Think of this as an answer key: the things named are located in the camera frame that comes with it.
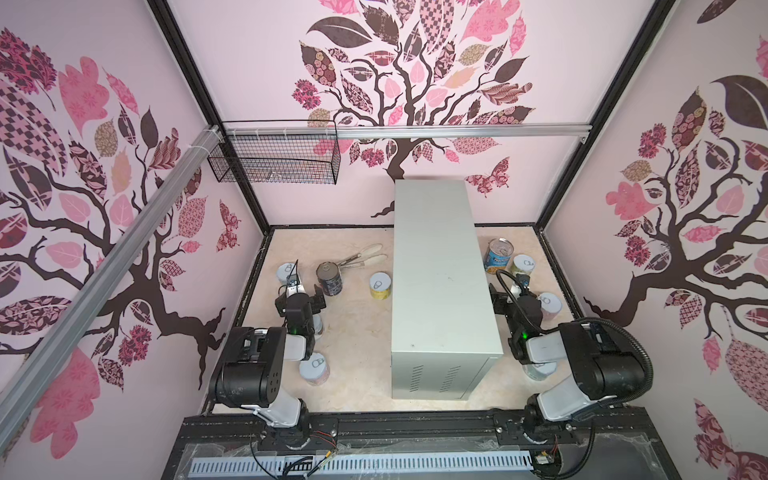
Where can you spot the pink short can left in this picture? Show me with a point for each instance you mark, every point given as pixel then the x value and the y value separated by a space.
pixel 315 370

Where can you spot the aluminium rail back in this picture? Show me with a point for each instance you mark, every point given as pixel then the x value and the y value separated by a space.
pixel 431 131

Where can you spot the pink short can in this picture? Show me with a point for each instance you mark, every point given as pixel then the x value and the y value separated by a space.
pixel 551 305
pixel 315 370

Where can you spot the dark navy tall can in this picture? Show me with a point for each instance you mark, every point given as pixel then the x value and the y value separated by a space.
pixel 329 277

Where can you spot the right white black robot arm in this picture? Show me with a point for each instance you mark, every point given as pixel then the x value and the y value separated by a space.
pixel 608 365

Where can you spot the white slotted cable duct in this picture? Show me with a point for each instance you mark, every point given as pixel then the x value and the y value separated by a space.
pixel 358 465

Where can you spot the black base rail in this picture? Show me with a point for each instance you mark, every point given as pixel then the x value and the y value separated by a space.
pixel 617 443

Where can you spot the grey metal cabinet counter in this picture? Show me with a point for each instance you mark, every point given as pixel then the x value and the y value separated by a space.
pixel 444 337

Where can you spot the light teal short can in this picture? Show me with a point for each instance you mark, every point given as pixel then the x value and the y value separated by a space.
pixel 285 271

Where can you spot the aluminium rail left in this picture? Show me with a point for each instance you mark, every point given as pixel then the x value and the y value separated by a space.
pixel 37 373

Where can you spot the teal short can right front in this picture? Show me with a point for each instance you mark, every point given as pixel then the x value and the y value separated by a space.
pixel 540 371

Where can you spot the blue chicken noodle soup can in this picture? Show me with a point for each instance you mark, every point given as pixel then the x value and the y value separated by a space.
pixel 498 255

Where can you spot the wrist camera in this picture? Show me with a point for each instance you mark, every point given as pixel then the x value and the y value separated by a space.
pixel 294 286
pixel 521 284

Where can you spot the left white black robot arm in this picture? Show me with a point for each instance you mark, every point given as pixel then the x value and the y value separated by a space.
pixel 248 373

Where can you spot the black wire basket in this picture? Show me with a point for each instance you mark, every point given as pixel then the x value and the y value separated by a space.
pixel 278 151

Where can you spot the aluminium rail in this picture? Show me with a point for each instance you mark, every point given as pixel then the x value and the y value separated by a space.
pixel 431 131
pixel 37 373

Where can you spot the green short can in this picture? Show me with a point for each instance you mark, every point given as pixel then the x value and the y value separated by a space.
pixel 522 264

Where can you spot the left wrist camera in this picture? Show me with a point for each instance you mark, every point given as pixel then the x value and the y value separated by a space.
pixel 294 286

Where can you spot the pink short can right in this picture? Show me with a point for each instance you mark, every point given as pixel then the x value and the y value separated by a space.
pixel 551 305

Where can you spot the small yellow can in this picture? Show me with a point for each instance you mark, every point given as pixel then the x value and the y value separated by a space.
pixel 380 285

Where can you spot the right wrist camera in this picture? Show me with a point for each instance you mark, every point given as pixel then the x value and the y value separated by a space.
pixel 521 284

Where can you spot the metal tongs cream tips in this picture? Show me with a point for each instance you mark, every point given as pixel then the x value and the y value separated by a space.
pixel 368 256

